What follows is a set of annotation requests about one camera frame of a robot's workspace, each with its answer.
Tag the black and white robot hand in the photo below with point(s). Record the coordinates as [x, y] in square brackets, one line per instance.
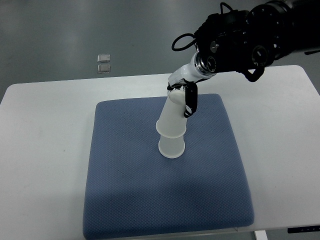
[187, 77]

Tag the white paper cup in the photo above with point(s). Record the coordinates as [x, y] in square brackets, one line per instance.
[171, 147]
[172, 123]

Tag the white paper cup on mat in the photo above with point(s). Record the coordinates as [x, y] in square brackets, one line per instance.
[171, 147]

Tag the upper metal floor plate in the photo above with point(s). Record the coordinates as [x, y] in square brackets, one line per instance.
[103, 58]

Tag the black tripod foot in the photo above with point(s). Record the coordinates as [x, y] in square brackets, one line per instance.
[311, 52]

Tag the blue fabric cushion mat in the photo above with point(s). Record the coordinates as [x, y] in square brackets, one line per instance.
[133, 190]

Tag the black table control panel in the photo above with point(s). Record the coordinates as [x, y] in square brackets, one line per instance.
[303, 229]

